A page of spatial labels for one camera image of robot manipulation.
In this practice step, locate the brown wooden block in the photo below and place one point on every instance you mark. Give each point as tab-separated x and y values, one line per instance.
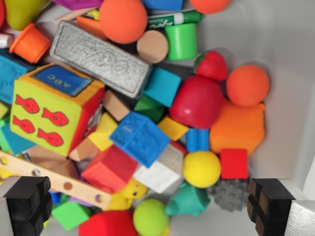
56	164

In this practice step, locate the blue block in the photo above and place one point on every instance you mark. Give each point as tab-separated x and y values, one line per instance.
162	4

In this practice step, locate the red toy strawberry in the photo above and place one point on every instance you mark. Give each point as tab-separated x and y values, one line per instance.
212	65

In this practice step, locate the purple embossed rubber cube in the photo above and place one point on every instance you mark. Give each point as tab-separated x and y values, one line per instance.
78	3

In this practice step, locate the orange soft block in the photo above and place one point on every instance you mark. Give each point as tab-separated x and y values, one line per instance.
238	127

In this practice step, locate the yellow rubber toy with face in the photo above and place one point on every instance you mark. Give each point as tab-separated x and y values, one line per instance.
134	190

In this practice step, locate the orange plastic cup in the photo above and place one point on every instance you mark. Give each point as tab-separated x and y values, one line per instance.
30	44

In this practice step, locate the natural wooden triangle block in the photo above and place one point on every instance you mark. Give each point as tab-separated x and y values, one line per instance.
83	150

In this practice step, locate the blue wooden cylinder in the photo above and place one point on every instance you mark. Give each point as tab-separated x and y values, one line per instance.
197	140

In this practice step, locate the natural wooden cylinder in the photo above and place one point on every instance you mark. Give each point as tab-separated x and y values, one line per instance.
152	46

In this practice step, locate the yellow wooden triangle block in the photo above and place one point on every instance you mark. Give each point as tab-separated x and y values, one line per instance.
172	127

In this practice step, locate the orange foam ball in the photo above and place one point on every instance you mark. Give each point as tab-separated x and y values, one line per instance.
123	20
247	84
209	5

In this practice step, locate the green wooden cube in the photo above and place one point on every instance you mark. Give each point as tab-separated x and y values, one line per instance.
70	215

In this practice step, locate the soft fabric cube fish print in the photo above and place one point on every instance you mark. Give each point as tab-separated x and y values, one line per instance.
49	103

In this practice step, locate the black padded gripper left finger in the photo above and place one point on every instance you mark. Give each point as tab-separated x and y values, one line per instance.
27	204

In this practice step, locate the teal plastic bell shape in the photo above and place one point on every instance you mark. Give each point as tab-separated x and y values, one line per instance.
188	200

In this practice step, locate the wooden plank with holes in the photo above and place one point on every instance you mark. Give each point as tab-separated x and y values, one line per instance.
81	190

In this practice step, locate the yellow-green toy pear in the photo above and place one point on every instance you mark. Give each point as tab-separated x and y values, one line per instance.
23	11

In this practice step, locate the white embossed rubber cube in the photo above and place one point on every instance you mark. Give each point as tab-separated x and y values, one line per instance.
160	175

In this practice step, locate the small red wooden block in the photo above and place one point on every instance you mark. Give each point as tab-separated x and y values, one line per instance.
178	147

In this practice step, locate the red toy apple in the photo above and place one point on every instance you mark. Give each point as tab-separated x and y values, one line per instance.
197	102

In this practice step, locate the lime green foam ball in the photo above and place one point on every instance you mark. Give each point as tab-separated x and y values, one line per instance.
150	217

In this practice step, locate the light blue embossed rubber cube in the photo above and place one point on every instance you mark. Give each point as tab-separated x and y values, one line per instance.
12	76

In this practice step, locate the teal wooden cube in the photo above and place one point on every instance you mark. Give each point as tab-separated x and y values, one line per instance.
162	86

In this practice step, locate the natural wooden rectangular block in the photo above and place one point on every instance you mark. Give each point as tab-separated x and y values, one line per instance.
115	105

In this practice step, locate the grey foam whiteboard eraser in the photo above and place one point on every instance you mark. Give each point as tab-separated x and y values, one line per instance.
98	56

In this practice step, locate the small red cube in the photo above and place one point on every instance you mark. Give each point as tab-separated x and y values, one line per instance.
233	163

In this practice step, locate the bright green wooden block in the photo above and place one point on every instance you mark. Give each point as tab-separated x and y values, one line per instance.
3	137

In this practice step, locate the green dry erase marker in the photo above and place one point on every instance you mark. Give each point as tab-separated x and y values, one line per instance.
177	19

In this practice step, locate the orange wooden block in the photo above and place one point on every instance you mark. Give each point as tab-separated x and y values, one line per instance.
89	25

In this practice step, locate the grey spiky ball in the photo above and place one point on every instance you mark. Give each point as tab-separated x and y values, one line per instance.
230	195

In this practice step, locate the tan ridged stick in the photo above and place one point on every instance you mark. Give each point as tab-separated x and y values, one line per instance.
66	16

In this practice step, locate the red embossed rubber cube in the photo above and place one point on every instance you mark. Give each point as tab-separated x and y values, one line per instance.
109	169

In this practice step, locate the green wooden triangle block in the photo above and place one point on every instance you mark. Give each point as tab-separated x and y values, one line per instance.
150	108

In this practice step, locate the yellow foam ball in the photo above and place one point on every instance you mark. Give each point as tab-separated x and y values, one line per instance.
201	169

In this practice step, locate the white marker with red cap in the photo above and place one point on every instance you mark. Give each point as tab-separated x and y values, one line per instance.
5	40

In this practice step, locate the yellow wooden cube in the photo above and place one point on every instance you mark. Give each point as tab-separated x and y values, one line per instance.
104	134

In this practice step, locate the black padded gripper right finger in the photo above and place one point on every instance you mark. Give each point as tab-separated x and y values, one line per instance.
270	209

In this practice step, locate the green plastic cylinder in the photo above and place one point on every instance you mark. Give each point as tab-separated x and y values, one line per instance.
182	41

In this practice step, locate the teal wooden block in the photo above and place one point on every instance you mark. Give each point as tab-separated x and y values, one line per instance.
17	143

